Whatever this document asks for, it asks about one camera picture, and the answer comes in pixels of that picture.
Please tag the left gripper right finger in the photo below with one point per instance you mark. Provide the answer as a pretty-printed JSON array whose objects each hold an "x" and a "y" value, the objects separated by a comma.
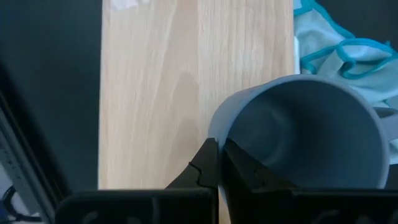
[{"x": 242, "y": 180}]

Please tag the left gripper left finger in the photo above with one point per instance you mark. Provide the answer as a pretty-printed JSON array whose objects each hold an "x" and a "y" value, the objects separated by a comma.
[{"x": 205, "y": 168}]

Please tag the grey plastic mug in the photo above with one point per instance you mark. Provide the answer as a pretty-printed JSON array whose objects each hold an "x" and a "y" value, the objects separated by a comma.
[{"x": 311, "y": 130}]

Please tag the wooden shelf board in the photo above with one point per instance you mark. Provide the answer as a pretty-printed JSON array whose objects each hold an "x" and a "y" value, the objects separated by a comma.
[{"x": 186, "y": 77}]

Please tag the light blue cloth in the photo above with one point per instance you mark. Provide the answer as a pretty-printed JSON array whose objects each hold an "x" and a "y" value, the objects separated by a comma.
[{"x": 326, "y": 31}]

